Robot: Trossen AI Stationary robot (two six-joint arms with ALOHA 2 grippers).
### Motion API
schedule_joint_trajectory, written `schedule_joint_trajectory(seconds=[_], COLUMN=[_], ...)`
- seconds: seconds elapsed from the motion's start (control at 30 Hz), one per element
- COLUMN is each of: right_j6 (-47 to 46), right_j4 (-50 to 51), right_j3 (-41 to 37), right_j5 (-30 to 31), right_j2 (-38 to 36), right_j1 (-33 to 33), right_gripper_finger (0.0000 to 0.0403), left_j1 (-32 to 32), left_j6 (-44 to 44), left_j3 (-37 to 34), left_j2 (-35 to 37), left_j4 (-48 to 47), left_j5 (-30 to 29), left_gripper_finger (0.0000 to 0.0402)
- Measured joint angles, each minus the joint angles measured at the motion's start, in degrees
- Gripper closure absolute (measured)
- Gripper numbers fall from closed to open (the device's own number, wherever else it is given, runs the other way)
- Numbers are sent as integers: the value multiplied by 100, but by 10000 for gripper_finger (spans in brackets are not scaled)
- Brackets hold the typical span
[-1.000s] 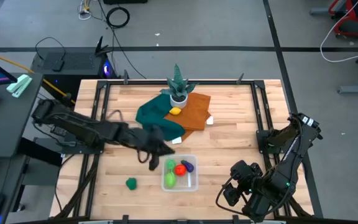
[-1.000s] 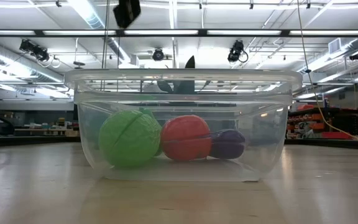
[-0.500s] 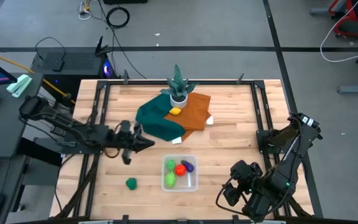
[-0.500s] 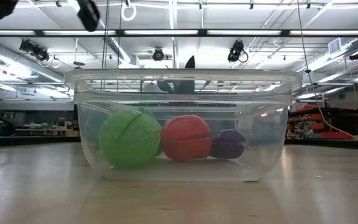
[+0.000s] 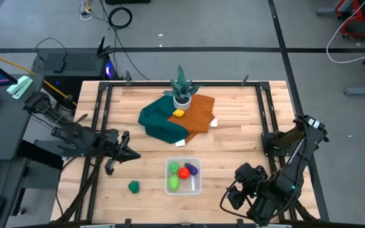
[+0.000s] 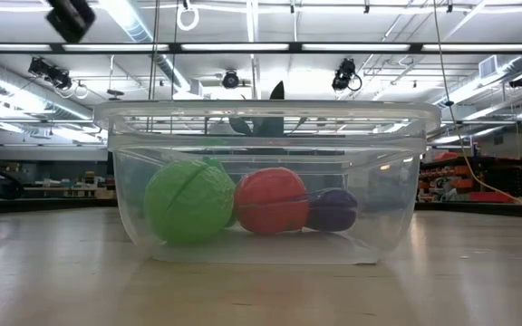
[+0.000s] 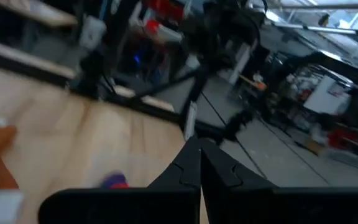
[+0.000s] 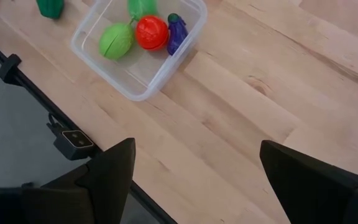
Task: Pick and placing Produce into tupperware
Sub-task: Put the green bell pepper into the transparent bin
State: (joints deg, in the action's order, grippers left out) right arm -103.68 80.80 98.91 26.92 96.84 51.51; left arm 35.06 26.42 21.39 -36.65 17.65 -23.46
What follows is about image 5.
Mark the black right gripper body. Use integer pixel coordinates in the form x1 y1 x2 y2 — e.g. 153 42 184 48
234 162 269 193

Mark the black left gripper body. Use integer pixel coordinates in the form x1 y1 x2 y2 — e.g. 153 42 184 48
99 128 122 160

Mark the dark green bell pepper toy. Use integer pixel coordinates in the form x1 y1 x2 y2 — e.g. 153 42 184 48
127 180 141 194

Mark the light green cabbage toy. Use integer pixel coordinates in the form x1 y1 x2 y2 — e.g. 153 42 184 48
167 174 181 192

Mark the purple eggplant toy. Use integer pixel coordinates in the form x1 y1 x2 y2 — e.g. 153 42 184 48
184 162 199 176

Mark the red tomato toy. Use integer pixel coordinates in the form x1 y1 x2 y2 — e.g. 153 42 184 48
178 167 191 180

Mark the clear plastic tupperware container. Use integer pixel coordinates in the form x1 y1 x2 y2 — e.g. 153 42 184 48
164 156 203 196

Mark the teal cloth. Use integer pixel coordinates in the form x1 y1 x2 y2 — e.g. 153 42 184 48
138 94 190 145

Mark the brown cloth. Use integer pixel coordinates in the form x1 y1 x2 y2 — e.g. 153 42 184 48
166 93 217 144

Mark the succulent plant in white pot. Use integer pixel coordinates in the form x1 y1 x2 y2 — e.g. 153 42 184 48
162 65 204 111

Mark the black computer tower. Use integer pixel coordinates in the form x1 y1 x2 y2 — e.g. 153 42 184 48
31 52 113 103

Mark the small black box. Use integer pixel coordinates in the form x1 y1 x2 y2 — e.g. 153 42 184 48
53 60 66 73

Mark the black wifi antenna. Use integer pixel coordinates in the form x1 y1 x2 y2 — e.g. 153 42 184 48
96 36 116 58

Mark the mint green stapler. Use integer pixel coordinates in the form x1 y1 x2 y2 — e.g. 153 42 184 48
6 75 34 101

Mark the dark grey desk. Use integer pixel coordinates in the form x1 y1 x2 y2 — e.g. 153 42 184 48
0 73 46 163

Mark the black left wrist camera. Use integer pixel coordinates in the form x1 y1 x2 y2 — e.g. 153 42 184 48
104 157 118 176

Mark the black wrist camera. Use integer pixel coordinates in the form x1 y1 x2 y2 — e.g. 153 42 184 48
104 157 118 176
226 186 245 210

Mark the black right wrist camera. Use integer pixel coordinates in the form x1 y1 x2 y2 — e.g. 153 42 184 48
226 186 245 210

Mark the black camera cable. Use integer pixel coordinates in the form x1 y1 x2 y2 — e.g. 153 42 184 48
219 179 257 221

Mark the black metal table frame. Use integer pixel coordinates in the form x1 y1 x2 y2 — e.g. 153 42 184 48
51 74 331 228

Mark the thin black cable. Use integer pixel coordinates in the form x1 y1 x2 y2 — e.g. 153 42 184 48
35 37 68 66

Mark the coiled black cable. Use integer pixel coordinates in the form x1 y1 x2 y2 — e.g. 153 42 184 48
99 0 150 82

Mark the yellow cord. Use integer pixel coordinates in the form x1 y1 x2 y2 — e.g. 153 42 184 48
0 47 78 107

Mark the white and yellow cable bundle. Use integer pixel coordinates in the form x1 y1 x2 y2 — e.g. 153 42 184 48
79 0 95 22

